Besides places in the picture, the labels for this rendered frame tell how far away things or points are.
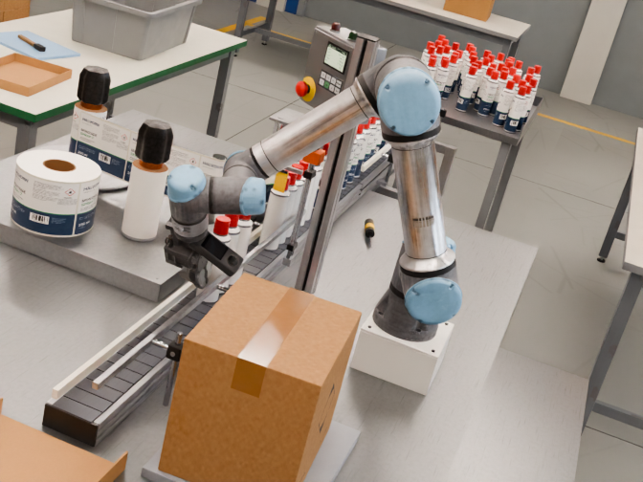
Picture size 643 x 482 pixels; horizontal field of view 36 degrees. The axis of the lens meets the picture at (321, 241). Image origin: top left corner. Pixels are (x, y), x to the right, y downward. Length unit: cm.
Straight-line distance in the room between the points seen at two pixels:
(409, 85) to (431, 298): 45
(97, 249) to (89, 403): 64
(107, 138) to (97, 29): 171
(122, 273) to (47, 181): 28
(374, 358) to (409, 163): 51
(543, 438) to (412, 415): 30
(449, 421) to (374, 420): 18
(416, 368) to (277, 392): 64
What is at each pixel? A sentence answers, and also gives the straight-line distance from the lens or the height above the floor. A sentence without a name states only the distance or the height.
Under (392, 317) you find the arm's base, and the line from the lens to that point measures 220.
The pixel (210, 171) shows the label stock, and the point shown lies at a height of 103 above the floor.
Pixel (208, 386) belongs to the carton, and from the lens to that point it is 166.
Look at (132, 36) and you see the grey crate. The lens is 433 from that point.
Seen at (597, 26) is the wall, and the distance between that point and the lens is 970.
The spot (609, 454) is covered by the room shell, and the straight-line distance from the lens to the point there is 399.
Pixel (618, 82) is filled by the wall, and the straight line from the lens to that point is 987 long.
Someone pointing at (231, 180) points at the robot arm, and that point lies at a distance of 197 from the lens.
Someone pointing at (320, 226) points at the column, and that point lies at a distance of 243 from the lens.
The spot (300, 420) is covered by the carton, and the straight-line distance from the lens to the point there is 163.
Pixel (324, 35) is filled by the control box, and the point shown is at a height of 146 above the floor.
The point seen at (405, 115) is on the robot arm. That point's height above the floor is 147.
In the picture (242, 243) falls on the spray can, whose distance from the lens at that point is 231.
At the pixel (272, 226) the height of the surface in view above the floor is 95.
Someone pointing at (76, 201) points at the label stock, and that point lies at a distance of 242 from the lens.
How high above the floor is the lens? 194
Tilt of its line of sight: 23 degrees down
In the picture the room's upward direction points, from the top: 14 degrees clockwise
